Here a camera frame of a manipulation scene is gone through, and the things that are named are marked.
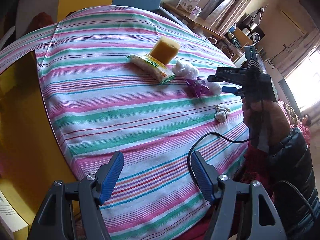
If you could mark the wooden desk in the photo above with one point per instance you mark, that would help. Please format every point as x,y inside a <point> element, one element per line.
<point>199,23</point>

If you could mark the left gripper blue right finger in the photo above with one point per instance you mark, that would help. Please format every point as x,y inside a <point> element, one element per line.
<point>205,175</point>

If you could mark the striped bed sheet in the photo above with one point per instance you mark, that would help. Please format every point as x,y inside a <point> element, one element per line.
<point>99,103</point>

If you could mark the black jacket sleeve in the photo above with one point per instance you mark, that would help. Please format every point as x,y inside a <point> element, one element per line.
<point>293,184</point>

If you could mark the white plastic bag ball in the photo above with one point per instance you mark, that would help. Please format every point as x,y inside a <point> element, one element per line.
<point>185,69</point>

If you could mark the gold storage box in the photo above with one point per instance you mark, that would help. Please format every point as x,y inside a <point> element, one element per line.
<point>31,158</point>

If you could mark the white product box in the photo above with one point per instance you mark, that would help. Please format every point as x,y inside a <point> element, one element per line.
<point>187,5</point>

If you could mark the right hand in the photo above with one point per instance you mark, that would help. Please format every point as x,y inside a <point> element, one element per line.
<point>267,123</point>

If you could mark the curtain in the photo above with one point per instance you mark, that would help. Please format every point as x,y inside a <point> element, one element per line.
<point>220,15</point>

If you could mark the red blanket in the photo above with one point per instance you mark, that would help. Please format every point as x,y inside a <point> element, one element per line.
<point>242,209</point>

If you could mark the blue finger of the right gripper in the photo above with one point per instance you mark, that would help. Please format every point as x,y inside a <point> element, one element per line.
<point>232,90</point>

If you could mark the yellow sponge far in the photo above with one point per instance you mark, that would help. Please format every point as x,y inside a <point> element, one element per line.
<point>165,50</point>

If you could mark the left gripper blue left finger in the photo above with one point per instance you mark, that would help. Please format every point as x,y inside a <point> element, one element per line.
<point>107,177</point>

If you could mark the white cardboard box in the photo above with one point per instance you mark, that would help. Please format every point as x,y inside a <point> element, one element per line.
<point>13,224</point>

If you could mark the green yellow snack bag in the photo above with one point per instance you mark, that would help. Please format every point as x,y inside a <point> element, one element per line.
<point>152,66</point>

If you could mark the wooden shelf unit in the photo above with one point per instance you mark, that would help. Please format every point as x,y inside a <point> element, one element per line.
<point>247,31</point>

